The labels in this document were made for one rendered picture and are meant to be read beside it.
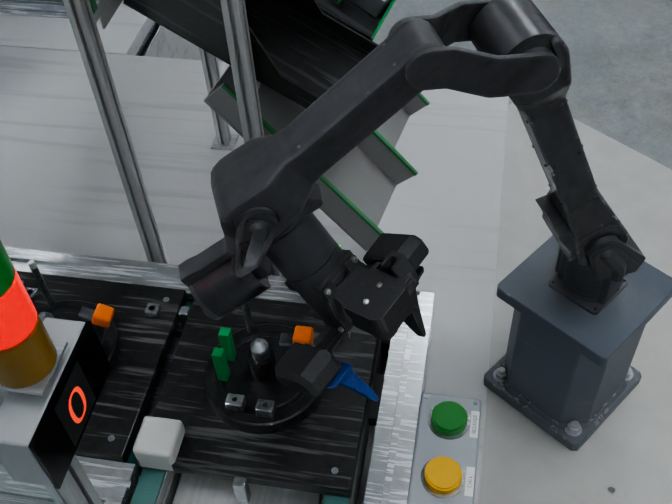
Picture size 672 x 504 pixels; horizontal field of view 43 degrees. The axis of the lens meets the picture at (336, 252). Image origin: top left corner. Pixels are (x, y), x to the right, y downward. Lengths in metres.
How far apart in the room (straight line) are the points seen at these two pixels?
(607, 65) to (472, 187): 1.83
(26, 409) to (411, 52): 0.40
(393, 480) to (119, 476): 0.30
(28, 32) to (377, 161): 0.92
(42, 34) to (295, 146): 1.21
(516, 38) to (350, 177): 0.49
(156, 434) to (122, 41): 0.98
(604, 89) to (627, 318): 2.11
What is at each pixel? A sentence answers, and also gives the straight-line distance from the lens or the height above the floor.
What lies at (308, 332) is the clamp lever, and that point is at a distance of 0.91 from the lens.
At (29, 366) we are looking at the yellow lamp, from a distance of 0.68.
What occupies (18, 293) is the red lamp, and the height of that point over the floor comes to 1.35.
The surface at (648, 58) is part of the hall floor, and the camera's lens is 3.21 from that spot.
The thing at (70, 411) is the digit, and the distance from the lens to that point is 0.74.
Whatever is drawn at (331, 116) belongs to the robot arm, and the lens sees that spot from 0.67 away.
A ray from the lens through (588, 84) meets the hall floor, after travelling 3.05.
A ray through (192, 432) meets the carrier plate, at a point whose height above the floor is 0.97.
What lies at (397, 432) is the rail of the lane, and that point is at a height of 0.95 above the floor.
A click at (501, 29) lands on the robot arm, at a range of 0.68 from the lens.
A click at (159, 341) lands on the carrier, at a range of 1.06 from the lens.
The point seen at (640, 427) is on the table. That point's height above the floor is 0.86.
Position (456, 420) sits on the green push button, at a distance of 0.97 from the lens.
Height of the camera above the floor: 1.81
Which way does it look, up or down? 48 degrees down
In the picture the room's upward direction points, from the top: 4 degrees counter-clockwise
